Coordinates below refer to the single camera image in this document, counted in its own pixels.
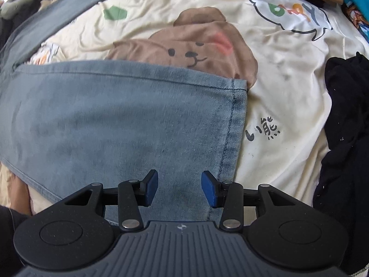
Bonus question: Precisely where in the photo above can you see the cream bear print bed sheet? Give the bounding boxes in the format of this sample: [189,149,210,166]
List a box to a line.
[0,0,369,217]

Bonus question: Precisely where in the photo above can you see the light blue jeans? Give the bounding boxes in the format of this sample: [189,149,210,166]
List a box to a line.
[0,0,248,227]

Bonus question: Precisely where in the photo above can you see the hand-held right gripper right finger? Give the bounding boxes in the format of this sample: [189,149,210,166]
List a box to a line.
[201,171,313,232]

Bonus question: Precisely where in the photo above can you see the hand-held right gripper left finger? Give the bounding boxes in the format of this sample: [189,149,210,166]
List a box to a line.
[65,170,159,232]

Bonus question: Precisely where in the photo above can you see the blue patterned blanket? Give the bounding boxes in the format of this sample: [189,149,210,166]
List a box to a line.
[337,0,369,39]

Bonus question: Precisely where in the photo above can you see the black fleece garment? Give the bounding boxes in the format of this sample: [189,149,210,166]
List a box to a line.
[313,51,369,276]

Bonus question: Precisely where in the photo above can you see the grey neck pillow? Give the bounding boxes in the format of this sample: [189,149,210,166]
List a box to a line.
[0,0,45,21]

